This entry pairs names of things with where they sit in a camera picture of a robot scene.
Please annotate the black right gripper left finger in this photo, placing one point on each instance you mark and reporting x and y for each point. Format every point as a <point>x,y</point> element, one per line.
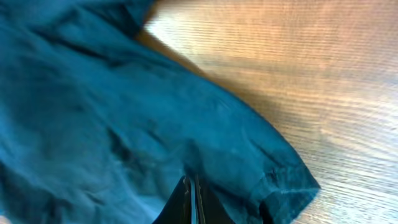
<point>178,209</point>

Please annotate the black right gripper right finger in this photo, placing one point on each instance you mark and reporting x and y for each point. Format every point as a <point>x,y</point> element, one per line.
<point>208,207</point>

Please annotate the dark blue denim shorts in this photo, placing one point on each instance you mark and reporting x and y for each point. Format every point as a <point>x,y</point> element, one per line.
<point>98,128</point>

